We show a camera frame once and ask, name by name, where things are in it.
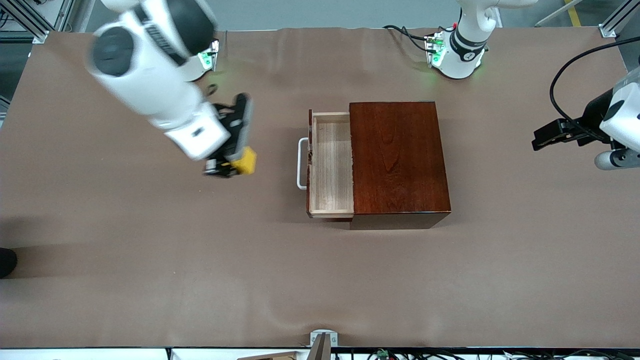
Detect yellow block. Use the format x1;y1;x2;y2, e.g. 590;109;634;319
230;146;258;176

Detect wooden drawer with white handle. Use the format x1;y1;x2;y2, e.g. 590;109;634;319
297;110;356;219

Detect brown table mat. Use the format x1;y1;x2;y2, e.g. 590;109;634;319
0;26;640;349

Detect dark brown wooden cabinet box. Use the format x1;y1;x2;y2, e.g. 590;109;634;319
348;101;452;231

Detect light wooden strip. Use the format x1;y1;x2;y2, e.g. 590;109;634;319
236;351;299;360

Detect black round knob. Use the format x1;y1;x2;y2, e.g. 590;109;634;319
0;247;18;279

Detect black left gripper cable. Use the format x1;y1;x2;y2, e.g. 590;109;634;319
549;36;640;143

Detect aluminium frame profile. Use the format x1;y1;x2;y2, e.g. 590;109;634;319
599;0;640;38
0;0;76;45

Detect black left base cable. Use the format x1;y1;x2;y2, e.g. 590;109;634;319
382;24;432;53

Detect grey metal camera bracket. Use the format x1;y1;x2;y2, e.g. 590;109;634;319
306;329;339;360

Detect tangled black cables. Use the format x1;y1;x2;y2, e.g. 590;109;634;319
367;348;640;360

